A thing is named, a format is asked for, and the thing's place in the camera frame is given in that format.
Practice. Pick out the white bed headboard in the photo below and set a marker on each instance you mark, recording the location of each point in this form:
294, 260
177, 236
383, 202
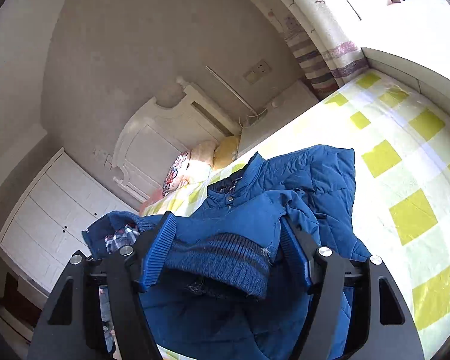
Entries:
150, 146

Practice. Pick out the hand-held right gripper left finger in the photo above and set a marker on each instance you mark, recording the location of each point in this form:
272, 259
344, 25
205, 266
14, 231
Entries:
159, 255

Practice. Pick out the yellow checked bed sheet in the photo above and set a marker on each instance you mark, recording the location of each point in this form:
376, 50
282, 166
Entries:
397, 165

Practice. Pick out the blue quilted jacket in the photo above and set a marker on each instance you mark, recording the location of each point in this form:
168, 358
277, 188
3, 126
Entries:
247, 210

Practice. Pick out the white wardrobe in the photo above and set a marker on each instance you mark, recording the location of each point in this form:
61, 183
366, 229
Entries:
52, 210

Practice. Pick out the beige window sill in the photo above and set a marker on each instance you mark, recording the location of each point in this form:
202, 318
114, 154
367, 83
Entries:
416, 67

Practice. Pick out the white nightstand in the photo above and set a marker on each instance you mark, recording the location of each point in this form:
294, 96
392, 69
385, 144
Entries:
277, 120

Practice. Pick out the wall light switch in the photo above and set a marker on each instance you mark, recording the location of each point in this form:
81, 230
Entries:
102, 157

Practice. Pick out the white rod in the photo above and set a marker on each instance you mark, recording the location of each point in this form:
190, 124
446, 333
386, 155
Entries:
230, 90

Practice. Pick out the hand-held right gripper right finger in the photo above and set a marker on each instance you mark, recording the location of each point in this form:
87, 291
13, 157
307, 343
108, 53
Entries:
298, 258

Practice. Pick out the yellow pillow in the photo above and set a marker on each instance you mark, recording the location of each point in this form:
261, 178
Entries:
227, 152

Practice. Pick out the floral pillow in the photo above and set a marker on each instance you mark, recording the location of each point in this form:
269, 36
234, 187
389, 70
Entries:
176, 174

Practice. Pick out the wall socket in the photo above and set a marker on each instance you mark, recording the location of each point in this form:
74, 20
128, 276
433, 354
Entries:
257, 71

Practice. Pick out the printed cream curtain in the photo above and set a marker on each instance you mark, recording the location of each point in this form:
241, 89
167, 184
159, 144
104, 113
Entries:
322, 26

